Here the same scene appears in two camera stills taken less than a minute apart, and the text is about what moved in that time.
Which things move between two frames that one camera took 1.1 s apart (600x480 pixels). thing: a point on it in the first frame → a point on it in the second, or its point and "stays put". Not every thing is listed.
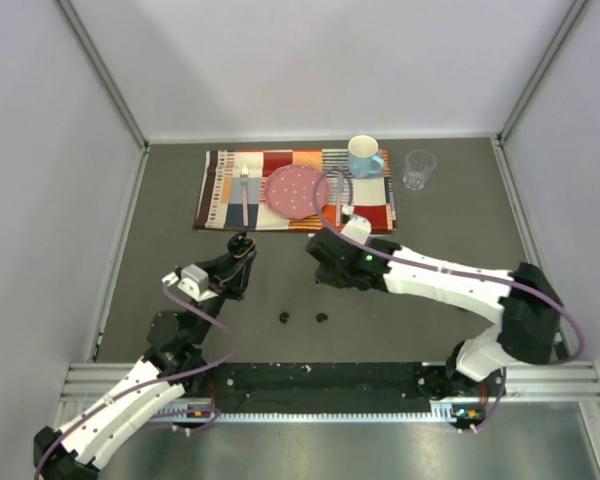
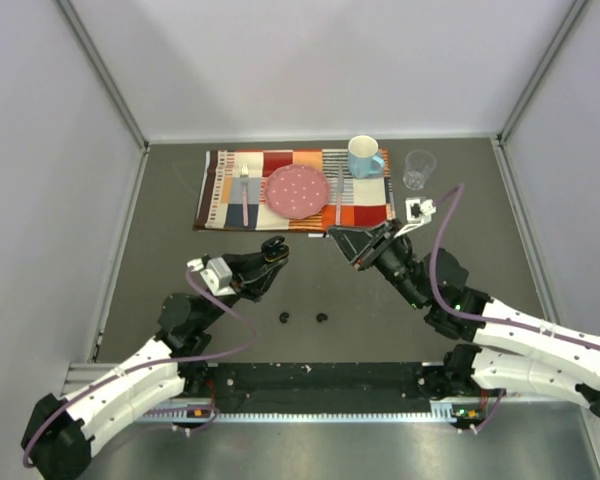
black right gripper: [325, 278] → [360, 244]
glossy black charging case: [239, 245] → [274, 248]
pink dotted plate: [290, 191] stays put
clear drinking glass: [419, 165] stays put
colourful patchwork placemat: [233, 194] stays put
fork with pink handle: [244, 176] stays put
